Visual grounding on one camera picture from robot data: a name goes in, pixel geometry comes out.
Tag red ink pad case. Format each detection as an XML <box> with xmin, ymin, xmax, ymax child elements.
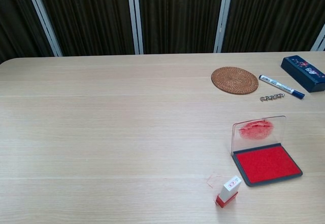
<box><xmin>232</xmin><ymin>115</ymin><xmax>304</xmax><ymax>187</ymax></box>

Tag round woven rattan coaster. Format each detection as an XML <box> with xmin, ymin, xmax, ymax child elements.
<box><xmin>211</xmin><ymin>67</ymin><xmax>259</xmax><ymax>95</ymax></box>

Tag black fabric partition panel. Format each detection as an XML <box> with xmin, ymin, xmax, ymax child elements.
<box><xmin>24</xmin><ymin>0</ymin><xmax>144</xmax><ymax>57</ymax></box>
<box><xmin>126</xmin><ymin>0</ymin><xmax>234</xmax><ymax>55</ymax></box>
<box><xmin>214</xmin><ymin>0</ymin><xmax>325</xmax><ymax>54</ymax></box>
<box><xmin>0</xmin><ymin>0</ymin><xmax>63</xmax><ymax>65</ymax></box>

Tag white blue marker pen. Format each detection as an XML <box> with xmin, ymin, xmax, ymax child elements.
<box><xmin>258</xmin><ymin>74</ymin><xmax>306</xmax><ymax>100</ymax></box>

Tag dark blue patterned box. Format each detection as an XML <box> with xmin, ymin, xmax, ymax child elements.
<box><xmin>280</xmin><ymin>55</ymin><xmax>325</xmax><ymax>93</ymax></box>

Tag small metal bead chain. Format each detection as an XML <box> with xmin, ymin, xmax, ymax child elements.
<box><xmin>260</xmin><ymin>93</ymin><xmax>285</xmax><ymax>101</ymax></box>

